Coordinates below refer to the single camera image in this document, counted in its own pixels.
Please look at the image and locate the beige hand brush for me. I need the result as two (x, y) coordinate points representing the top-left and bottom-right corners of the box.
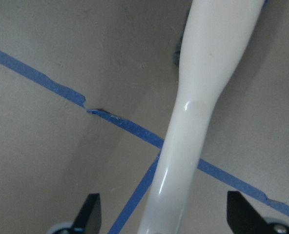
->
(138, 0), (264, 234)

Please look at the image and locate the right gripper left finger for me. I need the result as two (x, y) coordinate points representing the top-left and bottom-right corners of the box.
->
(72, 194), (102, 234)

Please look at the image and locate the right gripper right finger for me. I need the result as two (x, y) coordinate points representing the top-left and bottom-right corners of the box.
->
(227, 191), (277, 234)

